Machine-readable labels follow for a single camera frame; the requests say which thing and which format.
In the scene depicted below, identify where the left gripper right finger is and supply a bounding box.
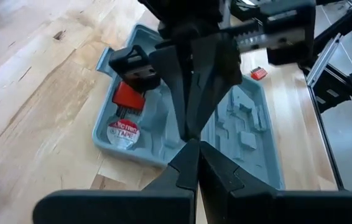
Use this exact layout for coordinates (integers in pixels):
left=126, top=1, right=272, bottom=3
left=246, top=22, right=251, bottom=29
left=197, top=140, right=352, bottom=224

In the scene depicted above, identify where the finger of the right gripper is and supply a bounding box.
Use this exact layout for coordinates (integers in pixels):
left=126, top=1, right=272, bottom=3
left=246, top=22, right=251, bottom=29
left=185, top=32, right=244, bottom=140
left=149, top=45, right=193, bottom=141

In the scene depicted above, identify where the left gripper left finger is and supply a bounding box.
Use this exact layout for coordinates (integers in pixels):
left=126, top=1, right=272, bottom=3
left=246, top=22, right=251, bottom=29
left=32, top=139, right=200, bottom=224

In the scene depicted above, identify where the red bit holder strip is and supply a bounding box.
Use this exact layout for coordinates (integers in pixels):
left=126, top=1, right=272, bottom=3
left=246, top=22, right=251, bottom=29
left=250, top=66, right=269, bottom=81

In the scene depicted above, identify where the red hex key set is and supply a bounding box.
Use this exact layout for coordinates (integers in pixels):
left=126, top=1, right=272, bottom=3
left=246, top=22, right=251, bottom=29
left=112, top=81, right=147, bottom=118

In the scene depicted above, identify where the grey plastic tool case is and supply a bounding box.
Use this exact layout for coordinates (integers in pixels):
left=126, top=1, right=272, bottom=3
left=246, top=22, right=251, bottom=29
left=91, top=23, right=285, bottom=190

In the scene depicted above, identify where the black tool in case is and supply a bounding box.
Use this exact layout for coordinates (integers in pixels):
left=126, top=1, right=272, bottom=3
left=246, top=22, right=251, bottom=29
left=109, top=45, right=161, bottom=93

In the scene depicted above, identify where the silver aluminium extrusion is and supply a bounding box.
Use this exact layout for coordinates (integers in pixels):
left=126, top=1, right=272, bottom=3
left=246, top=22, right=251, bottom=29
left=305, top=32, right=344, bottom=88

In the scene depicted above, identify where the electrical tape roll red label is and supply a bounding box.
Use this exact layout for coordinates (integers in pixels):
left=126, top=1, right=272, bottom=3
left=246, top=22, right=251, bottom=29
left=106, top=118, right=141, bottom=150

